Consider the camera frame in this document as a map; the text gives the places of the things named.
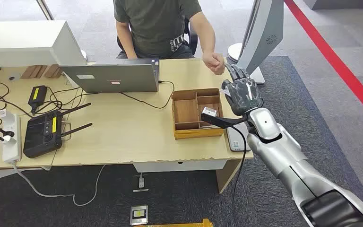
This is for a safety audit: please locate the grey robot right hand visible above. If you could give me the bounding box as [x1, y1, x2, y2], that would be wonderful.
[221, 62, 264, 116]

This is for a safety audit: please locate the person's left hand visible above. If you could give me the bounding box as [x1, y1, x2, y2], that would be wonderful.
[202, 52, 225, 76]

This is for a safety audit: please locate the wooden compartment organizer box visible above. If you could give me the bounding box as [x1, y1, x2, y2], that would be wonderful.
[171, 88, 225, 140]

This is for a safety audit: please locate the grey card reader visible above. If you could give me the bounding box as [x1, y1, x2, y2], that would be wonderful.
[225, 123, 251, 153]

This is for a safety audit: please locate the person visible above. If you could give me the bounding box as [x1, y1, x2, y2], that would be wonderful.
[113, 0, 226, 76]

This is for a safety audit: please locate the black office chair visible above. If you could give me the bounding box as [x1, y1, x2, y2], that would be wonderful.
[184, 18, 199, 56]

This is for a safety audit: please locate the white kiosk stand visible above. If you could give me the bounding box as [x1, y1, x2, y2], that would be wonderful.
[226, 0, 285, 85]

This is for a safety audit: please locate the grey laptop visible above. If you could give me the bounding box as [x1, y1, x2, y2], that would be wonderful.
[59, 58, 160, 94]

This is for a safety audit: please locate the floor outlet with plug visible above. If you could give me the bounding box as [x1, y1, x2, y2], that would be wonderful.
[132, 173, 149, 192]

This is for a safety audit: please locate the silver floor socket box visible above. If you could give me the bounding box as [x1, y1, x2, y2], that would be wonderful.
[130, 205, 149, 226]

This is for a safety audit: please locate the wooden block stack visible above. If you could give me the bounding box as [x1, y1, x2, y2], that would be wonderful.
[43, 64, 64, 79]
[21, 65, 48, 79]

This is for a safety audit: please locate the grey metal bar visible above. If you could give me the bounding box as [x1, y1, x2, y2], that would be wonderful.
[35, 0, 55, 21]

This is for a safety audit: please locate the black power adapter yellow label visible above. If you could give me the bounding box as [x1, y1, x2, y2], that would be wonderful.
[28, 85, 48, 115]

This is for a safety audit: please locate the black remote controller with antennas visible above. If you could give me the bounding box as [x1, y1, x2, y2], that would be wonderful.
[22, 103, 93, 159]

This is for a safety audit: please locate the large white box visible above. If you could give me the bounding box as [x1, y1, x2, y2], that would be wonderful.
[0, 20, 87, 68]

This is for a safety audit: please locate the black plug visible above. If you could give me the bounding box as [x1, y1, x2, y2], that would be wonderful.
[0, 126, 16, 139]

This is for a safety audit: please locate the white power strip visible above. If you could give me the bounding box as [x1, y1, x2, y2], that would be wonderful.
[1, 113, 22, 164]

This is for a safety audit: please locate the black camera bracket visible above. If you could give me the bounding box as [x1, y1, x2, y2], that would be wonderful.
[200, 113, 249, 130]

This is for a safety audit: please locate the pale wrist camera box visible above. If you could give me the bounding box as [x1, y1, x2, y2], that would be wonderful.
[201, 106, 218, 118]

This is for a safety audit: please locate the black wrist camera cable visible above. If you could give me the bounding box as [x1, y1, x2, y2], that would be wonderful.
[231, 124, 248, 227]

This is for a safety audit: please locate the black laptop cable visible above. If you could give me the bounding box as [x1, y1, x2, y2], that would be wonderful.
[119, 80, 175, 110]

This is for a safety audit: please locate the black adapter cable bundle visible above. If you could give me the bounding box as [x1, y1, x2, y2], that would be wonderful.
[33, 87, 100, 115]

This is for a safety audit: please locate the white power strip cable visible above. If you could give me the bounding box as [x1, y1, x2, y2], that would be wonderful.
[12, 162, 107, 208]

